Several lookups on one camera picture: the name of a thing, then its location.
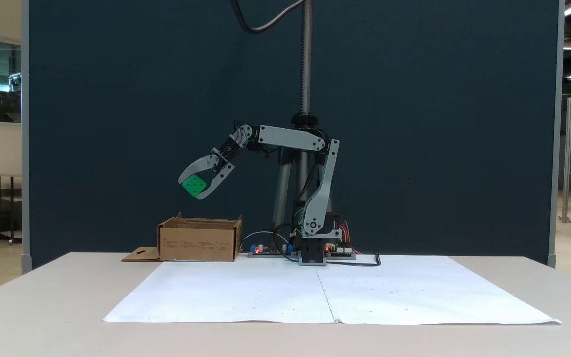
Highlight white paper sheet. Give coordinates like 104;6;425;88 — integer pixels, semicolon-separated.
315;255;562;326
103;261;336;324

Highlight white framed window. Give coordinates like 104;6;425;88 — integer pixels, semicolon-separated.
0;36;22;128

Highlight grey hanging cable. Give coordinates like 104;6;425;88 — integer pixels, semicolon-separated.
231;0;306;35

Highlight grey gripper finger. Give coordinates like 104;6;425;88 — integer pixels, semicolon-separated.
178;153;223;186
197;161;235;200

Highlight brown cardboard box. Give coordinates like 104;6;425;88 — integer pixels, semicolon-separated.
122;212;243;262

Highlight black cable on table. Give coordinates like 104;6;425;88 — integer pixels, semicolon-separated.
326;252;381;267

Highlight green die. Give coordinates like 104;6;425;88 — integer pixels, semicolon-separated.
182;174;208;198

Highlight circuit board with blue capacitors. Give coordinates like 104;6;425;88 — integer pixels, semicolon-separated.
248;243;299;258

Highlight black tripod with metal pole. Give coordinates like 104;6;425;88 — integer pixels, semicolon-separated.
247;0;333;253

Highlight coloured jumper wires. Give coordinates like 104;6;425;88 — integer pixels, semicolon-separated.
338;222;354;249

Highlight circuit board with white connectors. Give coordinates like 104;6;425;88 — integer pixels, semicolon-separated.
326;245;357;260

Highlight dark blue partition panel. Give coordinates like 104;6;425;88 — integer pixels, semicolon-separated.
22;0;565;271

